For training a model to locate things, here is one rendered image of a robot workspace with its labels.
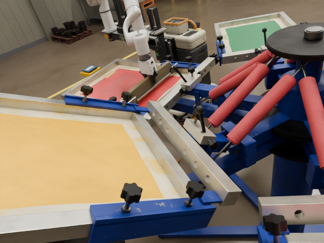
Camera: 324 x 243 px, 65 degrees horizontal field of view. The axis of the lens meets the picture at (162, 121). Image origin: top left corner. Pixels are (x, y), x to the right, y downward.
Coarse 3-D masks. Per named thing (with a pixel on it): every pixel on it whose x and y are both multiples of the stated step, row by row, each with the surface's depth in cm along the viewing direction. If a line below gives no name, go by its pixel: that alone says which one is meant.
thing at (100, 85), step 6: (96, 84) 184; (102, 84) 182; (96, 90) 177; (90, 96) 171; (96, 96) 169; (102, 96) 167; (108, 96) 165; (150, 96) 154; (156, 96) 153; (138, 102) 152; (144, 102) 150
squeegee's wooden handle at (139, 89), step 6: (162, 66) 160; (168, 66) 164; (162, 72) 161; (168, 72) 166; (150, 78) 153; (156, 78) 157; (138, 84) 147; (144, 84) 149; (150, 84) 154; (132, 90) 143; (138, 90) 146; (144, 90) 151; (132, 96) 143; (138, 96) 148
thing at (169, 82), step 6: (120, 72) 193; (126, 72) 191; (132, 72) 188; (138, 72) 186; (108, 78) 189; (114, 78) 187; (168, 78) 169; (174, 78) 167; (180, 78) 165; (162, 84) 163; (168, 84) 162; (174, 84) 160; (156, 90) 159; (162, 90) 157
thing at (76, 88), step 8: (112, 64) 202; (120, 64) 205; (128, 64) 199; (136, 64) 193; (160, 64) 181; (96, 72) 194; (104, 72) 197; (184, 72) 170; (88, 80) 187; (72, 88) 179; (80, 88) 183; (64, 96) 173
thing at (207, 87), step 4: (200, 84) 136; (204, 84) 135; (208, 84) 134; (196, 88) 134; (200, 88) 133; (204, 88) 132; (208, 88) 131; (212, 88) 130; (188, 92) 138; (192, 92) 136; (200, 92) 133; (204, 92) 131; (208, 92) 130; (200, 96) 135; (204, 96) 133
